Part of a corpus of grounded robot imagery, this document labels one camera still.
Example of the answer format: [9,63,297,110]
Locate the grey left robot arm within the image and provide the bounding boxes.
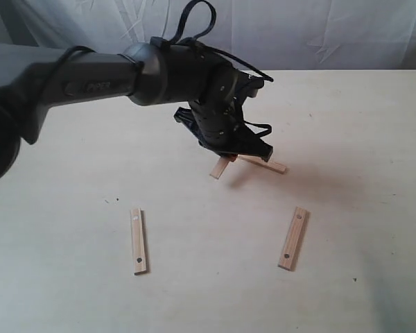
[0,38,273,178]

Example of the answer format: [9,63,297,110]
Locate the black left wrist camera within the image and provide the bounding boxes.
[235,71,265,99]

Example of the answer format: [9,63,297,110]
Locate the plain wooden stick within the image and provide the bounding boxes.
[209,157,230,180]

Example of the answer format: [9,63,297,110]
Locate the wooden stick with holes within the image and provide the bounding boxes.
[130,208,150,276]
[278,207,310,271]

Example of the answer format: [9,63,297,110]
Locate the short wooden crossbar stick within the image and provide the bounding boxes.
[238,155,288,174]

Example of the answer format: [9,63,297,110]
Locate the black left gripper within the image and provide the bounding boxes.
[174,96,273,162]

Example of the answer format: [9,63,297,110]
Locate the white backdrop cloth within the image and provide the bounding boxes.
[0,0,416,70]

